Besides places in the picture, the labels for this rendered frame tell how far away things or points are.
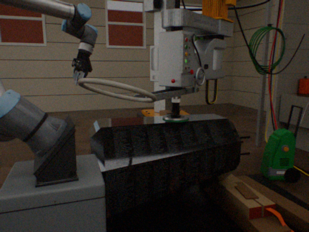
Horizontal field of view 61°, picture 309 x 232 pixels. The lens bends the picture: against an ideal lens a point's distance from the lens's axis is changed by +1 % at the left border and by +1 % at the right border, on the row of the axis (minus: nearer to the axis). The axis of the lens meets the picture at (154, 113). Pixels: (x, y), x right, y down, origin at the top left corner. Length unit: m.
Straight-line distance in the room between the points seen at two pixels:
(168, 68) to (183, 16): 0.39
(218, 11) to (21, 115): 2.02
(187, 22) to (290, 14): 3.13
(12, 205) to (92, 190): 0.29
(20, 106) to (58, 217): 0.47
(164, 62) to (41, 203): 1.38
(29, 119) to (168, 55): 1.23
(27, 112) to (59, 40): 7.13
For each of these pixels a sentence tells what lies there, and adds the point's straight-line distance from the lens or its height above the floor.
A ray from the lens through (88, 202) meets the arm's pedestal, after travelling 1.16.
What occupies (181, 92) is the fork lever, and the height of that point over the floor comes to 1.12.
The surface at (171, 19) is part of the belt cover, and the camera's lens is 2.06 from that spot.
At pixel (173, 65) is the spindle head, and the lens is 2.05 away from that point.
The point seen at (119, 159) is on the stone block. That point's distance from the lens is 1.92.
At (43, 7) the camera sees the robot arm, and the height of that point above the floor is 1.61.
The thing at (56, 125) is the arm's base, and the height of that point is 1.07.
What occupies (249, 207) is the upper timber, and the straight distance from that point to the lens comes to 2.30.
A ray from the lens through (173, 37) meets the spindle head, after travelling 2.06.
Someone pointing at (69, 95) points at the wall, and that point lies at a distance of 8.27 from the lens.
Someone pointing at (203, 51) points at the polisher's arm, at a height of 1.45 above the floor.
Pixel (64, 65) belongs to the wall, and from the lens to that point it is 8.22.
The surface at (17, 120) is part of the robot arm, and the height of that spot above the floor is 1.11.
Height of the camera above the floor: 1.32
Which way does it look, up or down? 10 degrees down
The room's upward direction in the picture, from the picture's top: straight up
